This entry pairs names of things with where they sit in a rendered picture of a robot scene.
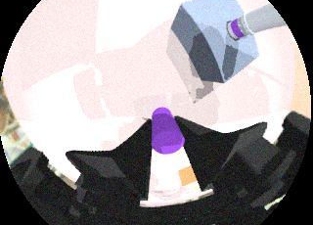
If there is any purple marker cap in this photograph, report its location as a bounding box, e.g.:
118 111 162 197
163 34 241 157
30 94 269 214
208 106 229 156
153 108 185 155

